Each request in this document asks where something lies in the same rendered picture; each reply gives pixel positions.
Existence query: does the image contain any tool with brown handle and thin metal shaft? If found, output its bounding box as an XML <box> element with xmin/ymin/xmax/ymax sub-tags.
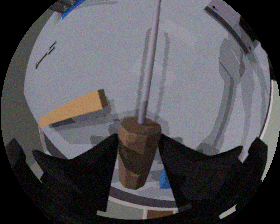
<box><xmin>117</xmin><ymin>0</ymin><xmax>161</xmax><ymax>189</ymax></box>

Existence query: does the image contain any tan flat bar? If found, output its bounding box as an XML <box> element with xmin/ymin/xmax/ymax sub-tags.
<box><xmin>39</xmin><ymin>88</ymin><xmax>107</xmax><ymax>127</ymax></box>

